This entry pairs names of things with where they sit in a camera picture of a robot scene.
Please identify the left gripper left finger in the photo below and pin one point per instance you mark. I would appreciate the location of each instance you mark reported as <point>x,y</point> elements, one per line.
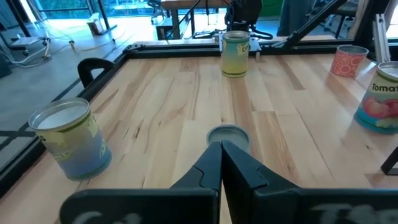
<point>140,205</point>

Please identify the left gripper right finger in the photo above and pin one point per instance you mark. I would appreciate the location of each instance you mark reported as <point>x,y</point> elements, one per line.
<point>242,174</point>

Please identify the peas can yellow blue label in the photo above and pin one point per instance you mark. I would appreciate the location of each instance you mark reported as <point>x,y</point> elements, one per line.
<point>74,146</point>

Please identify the corn can yellow green label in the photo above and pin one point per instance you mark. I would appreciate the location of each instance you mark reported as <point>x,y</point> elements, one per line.
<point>234,59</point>

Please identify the orange patterned can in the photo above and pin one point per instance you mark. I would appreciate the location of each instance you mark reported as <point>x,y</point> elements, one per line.
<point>346,63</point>

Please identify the tomato can teal label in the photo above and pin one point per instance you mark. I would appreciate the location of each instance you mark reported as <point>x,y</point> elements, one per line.
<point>379,102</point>

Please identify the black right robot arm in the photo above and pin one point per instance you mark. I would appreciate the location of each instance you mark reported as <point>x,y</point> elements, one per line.
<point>244,12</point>

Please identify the small black computer box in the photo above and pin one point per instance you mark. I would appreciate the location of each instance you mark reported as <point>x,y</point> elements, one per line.
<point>164,32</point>

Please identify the green cabinet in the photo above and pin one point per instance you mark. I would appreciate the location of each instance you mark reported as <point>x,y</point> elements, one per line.
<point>272,7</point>

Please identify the wooden table black legs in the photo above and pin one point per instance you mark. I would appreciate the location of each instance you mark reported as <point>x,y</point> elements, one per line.
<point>186,3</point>

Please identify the grey office chair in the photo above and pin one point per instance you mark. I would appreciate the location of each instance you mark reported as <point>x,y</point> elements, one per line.
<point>157,11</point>

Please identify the cardboard box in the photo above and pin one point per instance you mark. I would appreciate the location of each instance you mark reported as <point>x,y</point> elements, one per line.
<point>94,26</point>

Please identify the black standing desk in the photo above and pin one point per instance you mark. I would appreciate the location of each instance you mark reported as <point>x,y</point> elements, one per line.
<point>104,15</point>

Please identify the black computer tower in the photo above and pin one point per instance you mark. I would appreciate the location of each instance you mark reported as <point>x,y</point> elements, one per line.
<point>4,67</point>

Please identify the silver aluminium bar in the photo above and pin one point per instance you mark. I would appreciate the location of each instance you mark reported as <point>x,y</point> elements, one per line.
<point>381,37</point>

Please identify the blue office chair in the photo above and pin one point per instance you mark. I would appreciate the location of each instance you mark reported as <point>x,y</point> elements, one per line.
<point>348,7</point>

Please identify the black aluminium table frame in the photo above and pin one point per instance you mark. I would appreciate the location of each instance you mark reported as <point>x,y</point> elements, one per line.
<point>174,51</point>

